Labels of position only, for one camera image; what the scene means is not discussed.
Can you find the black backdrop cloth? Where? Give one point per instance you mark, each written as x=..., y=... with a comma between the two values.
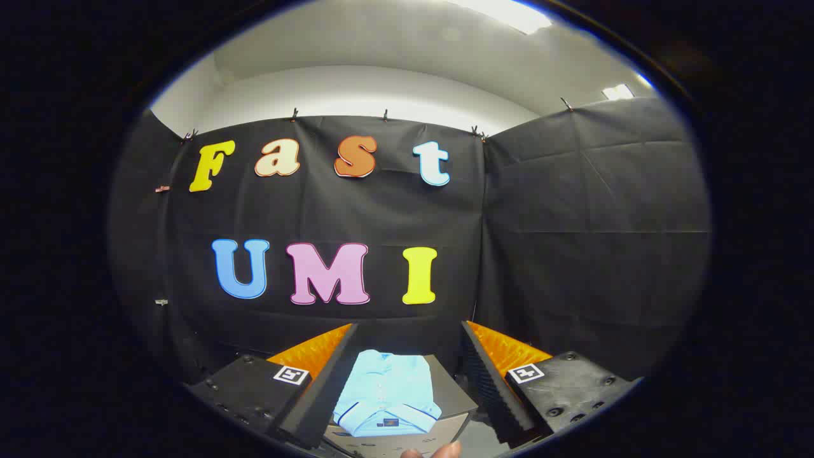
x=572, y=222

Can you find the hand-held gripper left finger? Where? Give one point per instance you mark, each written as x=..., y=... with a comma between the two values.
x=318, y=388

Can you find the light blue shirt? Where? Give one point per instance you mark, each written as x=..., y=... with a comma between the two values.
x=388, y=388

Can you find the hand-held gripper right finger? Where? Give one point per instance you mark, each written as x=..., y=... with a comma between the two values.
x=493, y=394

